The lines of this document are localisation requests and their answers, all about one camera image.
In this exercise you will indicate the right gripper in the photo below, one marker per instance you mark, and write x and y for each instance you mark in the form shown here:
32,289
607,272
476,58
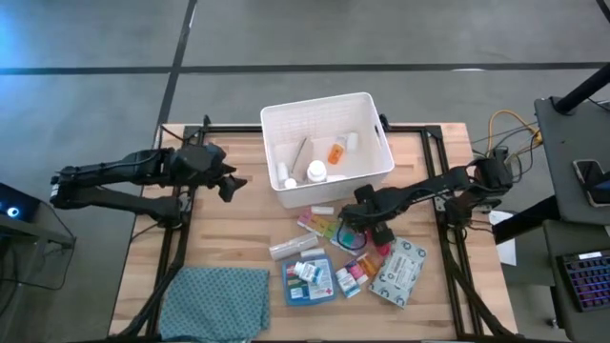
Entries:
374,207

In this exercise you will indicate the teal patterned cloth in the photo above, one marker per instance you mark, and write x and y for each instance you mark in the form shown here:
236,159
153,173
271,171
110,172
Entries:
214,305

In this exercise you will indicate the black pole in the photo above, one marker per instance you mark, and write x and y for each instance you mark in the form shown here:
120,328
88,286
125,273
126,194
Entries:
583,88

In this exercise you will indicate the grey patterned packet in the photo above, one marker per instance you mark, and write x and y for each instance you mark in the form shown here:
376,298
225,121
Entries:
398,271

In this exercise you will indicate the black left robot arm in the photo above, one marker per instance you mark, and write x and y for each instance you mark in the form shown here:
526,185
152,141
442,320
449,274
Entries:
109,200

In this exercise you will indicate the rainbow pill organizer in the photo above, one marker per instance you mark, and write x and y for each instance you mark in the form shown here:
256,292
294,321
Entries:
319,225

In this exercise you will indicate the blue first aid kit case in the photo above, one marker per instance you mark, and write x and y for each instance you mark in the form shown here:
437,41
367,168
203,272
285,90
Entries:
314,294

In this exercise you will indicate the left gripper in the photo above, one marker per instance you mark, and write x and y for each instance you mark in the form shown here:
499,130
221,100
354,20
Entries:
209,162

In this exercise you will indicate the black metal table frame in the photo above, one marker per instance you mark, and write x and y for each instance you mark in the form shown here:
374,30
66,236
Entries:
224,128

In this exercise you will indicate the clear plastic tube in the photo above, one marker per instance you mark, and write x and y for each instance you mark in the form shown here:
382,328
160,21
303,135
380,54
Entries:
293,247

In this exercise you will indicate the white bottle blue label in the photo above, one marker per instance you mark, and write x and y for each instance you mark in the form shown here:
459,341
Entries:
347,282
307,272

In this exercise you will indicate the dark grey desk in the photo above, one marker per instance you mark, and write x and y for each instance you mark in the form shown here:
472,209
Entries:
553,286

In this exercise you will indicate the pink bottle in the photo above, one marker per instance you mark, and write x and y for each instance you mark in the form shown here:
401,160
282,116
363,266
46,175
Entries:
357,272

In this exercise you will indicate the smartphone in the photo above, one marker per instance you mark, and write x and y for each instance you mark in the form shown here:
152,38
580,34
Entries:
588,174

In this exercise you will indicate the backlit keyboard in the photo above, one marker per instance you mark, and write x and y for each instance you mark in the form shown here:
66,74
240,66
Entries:
588,281

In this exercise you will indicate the white paper sheet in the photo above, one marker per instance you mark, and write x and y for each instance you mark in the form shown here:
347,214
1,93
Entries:
507,252

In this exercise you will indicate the grey metal stand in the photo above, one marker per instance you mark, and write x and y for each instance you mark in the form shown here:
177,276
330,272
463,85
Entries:
38,233

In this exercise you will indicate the black power adapter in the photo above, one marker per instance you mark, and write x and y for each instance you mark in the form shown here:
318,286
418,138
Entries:
500,152

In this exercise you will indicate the black stand leg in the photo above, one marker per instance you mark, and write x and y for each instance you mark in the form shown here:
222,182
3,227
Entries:
524,219

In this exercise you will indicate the black device with blue light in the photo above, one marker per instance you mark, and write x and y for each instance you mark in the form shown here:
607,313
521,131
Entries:
19,202

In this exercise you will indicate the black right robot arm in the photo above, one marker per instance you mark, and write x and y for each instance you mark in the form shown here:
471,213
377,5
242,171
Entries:
429,186

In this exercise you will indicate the white plastic basket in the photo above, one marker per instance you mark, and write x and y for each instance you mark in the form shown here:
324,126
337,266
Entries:
324,114

